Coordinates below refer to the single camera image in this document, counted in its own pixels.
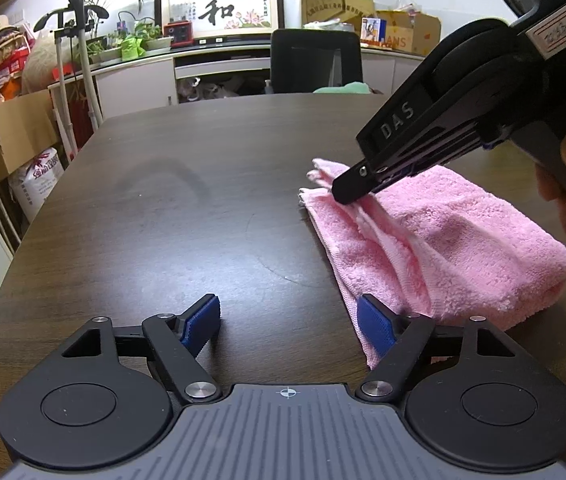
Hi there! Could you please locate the flat brown cardboard box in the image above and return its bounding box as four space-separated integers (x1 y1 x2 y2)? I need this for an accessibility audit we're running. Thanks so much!
301 0 376 29

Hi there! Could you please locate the pink towel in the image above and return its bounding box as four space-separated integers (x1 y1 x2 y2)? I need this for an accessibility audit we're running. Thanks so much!
299 157 566 371

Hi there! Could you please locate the white rice sack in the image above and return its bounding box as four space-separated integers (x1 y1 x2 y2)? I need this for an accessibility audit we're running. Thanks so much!
9 147 66 223

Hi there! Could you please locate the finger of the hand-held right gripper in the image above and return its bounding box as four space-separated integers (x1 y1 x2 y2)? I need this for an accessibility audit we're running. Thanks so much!
330 115 481 206
380 129 494 192

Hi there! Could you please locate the small colourful box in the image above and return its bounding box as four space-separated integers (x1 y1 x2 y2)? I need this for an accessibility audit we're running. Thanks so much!
361 17 388 43

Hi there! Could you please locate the grey sideboard cabinet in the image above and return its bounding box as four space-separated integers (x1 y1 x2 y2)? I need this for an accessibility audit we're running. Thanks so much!
48 40 428 126

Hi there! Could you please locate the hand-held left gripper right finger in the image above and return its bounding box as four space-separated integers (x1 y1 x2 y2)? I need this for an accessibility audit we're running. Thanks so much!
355 294 534 403

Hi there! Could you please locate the garment steamer stand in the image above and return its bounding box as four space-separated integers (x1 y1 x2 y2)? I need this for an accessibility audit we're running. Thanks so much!
34 0 110 157

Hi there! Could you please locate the potted green plant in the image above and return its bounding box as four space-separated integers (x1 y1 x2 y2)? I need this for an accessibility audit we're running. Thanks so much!
85 0 174 64

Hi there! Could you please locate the open cardboard floor box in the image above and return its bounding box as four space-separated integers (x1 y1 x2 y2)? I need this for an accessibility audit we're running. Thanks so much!
0 89 61 183

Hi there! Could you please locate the printed cardboard box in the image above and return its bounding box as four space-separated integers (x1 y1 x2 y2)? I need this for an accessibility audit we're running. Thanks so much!
375 10 442 57

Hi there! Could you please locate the black office chair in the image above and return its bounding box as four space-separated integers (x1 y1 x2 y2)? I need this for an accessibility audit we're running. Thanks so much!
269 28 364 95

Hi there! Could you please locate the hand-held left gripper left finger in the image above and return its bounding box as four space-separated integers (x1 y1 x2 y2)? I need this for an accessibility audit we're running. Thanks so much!
28 294 221 404

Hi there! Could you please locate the framed calligraphy picture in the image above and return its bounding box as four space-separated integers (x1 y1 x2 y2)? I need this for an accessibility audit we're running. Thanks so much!
154 0 285 43

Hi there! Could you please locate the red blender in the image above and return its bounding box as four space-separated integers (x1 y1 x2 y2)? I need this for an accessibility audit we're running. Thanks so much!
163 0 194 49

